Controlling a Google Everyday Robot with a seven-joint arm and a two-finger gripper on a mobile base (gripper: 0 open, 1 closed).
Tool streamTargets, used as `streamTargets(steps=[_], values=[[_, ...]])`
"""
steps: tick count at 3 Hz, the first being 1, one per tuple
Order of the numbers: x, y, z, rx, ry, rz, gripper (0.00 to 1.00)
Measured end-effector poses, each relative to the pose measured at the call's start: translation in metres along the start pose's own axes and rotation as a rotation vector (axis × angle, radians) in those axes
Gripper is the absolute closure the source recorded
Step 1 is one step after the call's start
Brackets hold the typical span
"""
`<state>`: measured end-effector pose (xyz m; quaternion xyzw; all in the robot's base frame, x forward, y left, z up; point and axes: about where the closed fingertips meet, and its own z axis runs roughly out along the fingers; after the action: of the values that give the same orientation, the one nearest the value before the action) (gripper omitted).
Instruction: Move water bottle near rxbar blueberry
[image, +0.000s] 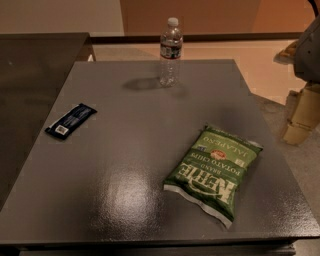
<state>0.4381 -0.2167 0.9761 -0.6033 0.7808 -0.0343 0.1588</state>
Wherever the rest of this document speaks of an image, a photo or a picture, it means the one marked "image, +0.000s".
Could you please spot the dark blue rxbar wrapper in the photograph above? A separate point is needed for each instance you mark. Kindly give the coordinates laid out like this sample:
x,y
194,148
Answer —
x,y
69,122

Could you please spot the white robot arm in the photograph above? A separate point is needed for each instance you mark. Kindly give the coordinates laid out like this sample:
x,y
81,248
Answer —
x,y
307,57

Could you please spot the dark side table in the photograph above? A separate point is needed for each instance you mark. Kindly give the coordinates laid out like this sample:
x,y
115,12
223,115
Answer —
x,y
33,70

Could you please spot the green jalapeno potato chips bag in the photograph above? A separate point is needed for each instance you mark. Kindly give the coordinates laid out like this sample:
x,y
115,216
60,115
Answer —
x,y
211,171

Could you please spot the clear plastic water bottle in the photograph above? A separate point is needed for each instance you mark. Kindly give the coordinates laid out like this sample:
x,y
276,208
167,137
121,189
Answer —
x,y
171,41

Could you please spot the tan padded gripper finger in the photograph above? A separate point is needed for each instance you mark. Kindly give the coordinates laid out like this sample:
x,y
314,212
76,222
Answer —
x,y
303,117

